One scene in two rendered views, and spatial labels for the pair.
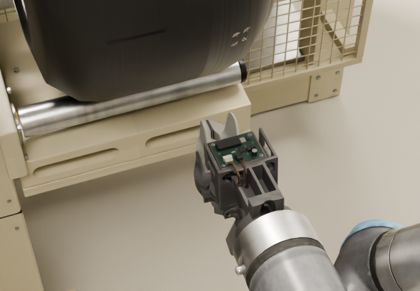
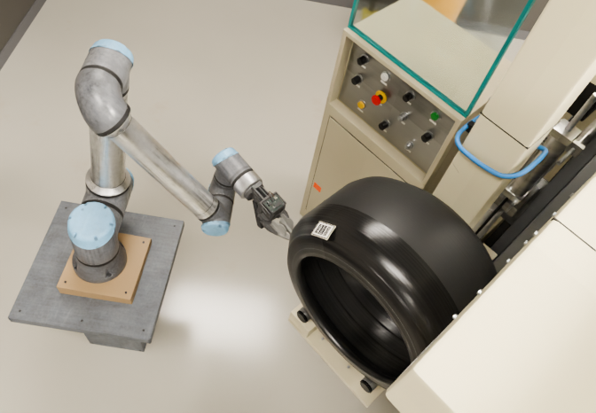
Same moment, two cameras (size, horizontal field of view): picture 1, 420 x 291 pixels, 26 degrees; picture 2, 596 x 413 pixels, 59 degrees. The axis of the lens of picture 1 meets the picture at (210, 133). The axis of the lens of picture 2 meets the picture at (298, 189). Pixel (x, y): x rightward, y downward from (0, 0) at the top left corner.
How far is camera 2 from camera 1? 1.61 m
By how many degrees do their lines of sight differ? 72
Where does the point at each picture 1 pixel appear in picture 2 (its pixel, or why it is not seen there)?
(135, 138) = not seen: hidden behind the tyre
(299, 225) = (243, 181)
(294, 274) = (239, 162)
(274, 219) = (252, 179)
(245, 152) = (270, 202)
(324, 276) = (231, 165)
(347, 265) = (225, 207)
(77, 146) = not seen: hidden behind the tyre
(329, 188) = not seen: outside the picture
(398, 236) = (211, 199)
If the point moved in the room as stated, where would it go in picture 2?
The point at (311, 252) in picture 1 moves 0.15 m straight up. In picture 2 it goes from (237, 172) to (239, 142)
